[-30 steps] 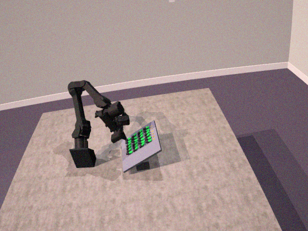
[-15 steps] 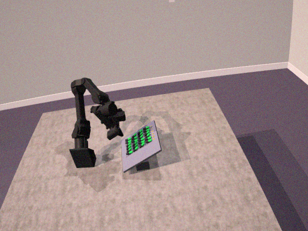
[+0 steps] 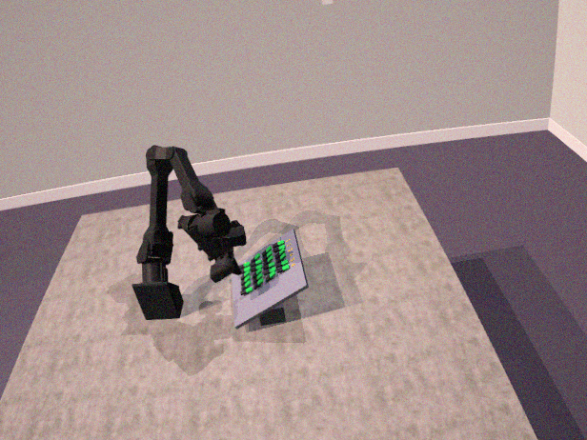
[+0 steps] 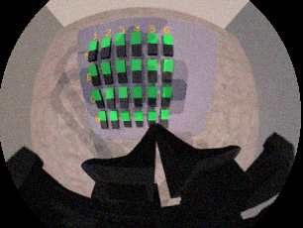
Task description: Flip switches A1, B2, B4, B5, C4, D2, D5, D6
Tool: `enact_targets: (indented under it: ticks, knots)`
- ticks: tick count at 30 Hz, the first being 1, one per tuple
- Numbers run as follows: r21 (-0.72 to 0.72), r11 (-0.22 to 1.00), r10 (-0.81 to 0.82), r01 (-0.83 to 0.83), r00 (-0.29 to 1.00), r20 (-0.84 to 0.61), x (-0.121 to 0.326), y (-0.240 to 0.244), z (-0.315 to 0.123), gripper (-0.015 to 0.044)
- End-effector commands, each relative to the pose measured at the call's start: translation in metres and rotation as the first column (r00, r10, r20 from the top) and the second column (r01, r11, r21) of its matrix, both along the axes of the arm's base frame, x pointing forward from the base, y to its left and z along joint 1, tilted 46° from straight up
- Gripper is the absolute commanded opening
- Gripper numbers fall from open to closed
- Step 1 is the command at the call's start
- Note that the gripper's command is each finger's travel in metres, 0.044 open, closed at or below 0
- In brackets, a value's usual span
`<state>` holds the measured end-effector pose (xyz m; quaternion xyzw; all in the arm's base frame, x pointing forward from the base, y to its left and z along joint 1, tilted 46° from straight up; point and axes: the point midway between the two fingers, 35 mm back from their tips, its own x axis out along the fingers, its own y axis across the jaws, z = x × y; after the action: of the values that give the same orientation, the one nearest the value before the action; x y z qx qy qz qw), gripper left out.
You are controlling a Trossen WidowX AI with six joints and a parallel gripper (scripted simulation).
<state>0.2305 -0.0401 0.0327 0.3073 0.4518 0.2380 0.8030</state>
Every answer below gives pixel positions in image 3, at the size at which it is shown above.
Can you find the grey switch panel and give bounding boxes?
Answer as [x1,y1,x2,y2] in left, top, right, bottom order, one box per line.
[232,229,309,329]

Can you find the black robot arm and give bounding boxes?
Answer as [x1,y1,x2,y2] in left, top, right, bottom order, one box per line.
[136,145,246,283]

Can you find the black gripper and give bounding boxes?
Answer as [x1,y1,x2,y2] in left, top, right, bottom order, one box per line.
[197,237,241,283]

